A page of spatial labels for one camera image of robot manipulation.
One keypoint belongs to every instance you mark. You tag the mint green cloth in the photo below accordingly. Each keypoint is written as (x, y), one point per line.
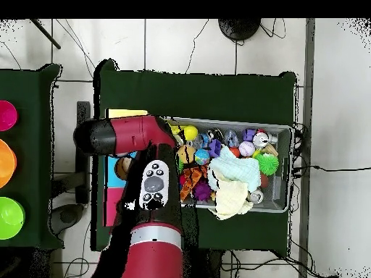
(240, 170)

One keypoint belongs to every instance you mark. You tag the cream cloth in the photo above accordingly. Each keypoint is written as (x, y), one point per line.
(232, 199)

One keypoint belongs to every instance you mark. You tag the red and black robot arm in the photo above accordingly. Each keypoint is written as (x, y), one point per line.
(133, 134)

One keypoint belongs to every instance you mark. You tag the wooden three-hole box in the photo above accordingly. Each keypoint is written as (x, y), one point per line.
(127, 113)

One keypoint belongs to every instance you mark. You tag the silver mesh bin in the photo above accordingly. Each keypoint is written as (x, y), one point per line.
(275, 202)

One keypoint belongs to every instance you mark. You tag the blue globe ball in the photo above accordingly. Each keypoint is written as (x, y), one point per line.
(202, 157)

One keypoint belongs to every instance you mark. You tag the yellow ball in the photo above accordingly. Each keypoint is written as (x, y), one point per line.
(190, 132)

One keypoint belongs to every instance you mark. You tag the orange building block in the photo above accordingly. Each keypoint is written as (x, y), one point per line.
(191, 179)

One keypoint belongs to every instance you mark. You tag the purple spiky toy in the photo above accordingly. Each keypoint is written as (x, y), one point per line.
(202, 190)

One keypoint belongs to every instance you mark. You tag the dark green table cloth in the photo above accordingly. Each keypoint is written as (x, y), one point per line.
(203, 95)

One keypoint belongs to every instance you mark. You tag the white baseball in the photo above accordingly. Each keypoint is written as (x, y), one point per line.
(247, 148)

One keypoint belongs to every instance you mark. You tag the silver red soda can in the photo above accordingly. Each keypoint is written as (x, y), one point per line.
(261, 139)

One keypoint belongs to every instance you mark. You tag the green spiky ball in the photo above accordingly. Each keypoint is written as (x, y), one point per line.
(266, 164)

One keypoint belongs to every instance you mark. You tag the gold soda can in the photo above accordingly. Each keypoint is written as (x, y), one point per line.
(256, 196)

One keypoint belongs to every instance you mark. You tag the black upright panel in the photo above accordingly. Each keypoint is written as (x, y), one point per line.
(83, 111)

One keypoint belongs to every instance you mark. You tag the grey stand foot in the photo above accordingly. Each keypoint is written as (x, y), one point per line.
(66, 217)

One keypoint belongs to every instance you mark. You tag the black round stand base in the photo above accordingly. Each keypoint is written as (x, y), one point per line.
(239, 29)

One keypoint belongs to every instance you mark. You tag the dark green side-table cloth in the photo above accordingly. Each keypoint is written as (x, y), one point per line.
(29, 87)

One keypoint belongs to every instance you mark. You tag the orange bowl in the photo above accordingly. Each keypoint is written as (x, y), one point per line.
(5, 163)

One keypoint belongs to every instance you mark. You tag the pink bowl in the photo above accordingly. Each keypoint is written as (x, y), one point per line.
(7, 115)

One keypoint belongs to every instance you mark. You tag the black rod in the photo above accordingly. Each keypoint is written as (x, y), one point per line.
(46, 34)

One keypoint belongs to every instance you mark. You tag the green bowl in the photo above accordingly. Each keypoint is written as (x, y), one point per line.
(10, 218)

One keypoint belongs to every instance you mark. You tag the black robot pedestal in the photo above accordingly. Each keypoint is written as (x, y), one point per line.
(208, 266)

